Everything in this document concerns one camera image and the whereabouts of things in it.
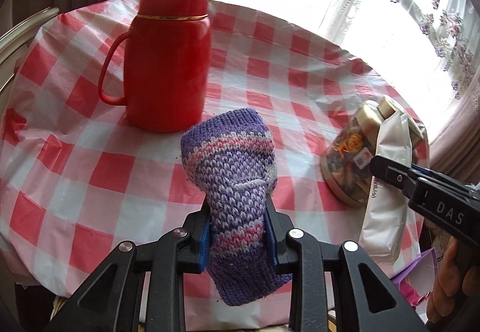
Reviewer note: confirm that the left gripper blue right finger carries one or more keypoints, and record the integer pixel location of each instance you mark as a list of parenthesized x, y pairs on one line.
[(272, 236)]

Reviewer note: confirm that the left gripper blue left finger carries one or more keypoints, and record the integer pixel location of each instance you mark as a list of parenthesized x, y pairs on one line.
[(204, 244)]

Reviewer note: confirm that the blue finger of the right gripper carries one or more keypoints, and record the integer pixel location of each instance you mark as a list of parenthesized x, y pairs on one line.
[(435, 175), (398, 175)]

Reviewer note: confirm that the purple pink knitted sock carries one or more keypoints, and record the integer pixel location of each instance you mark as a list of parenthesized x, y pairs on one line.
[(231, 159)]

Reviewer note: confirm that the right hand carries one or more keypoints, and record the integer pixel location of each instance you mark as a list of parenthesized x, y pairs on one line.
[(448, 282)]

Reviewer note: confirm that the clear snack jar gold lid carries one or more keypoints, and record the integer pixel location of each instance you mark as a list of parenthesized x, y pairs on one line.
[(377, 128)]

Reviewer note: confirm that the purple storage box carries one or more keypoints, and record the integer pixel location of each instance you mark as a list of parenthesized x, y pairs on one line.
[(416, 281)]

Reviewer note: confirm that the red thermos flask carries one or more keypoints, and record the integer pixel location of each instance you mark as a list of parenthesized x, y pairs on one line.
[(166, 60)]

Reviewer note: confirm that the wooden chair back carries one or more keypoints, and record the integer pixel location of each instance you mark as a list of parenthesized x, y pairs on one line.
[(15, 42)]

